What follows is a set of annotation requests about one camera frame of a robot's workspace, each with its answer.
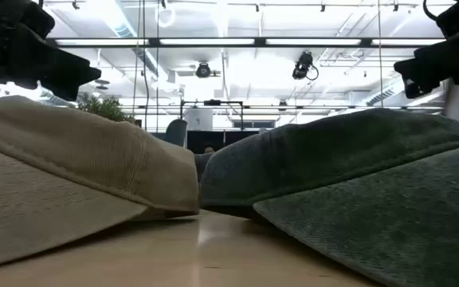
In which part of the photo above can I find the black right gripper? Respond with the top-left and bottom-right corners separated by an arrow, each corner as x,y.
393,0 -> 459,100

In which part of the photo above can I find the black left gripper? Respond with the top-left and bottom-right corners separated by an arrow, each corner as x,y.
0,0 -> 103,102

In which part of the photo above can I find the grey-green cap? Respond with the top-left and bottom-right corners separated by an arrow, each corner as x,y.
199,107 -> 459,287

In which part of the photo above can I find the green leafy plant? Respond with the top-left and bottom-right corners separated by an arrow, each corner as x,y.
76,92 -> 138,124

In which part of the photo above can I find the grey office chair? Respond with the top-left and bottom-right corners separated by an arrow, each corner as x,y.
164,118 -> 189,147

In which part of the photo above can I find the beige corduroy cap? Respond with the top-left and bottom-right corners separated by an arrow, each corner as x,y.
0,94 -> 201,273

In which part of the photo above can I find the round black ceiling camera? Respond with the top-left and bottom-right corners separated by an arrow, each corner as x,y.
195,61 -> 212,79

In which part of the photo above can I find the black hanging camera with cable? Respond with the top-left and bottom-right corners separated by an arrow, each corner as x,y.
291,50 -> 320,82

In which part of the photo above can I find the black metal frame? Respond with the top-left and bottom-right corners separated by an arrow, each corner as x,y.
178,99 -> 245,132

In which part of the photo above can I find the dark partition wall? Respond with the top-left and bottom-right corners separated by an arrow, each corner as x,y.
149,129 -> 263,155

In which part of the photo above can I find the black ceiling light rail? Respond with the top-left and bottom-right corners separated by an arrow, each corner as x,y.
46,37 -> 446,49

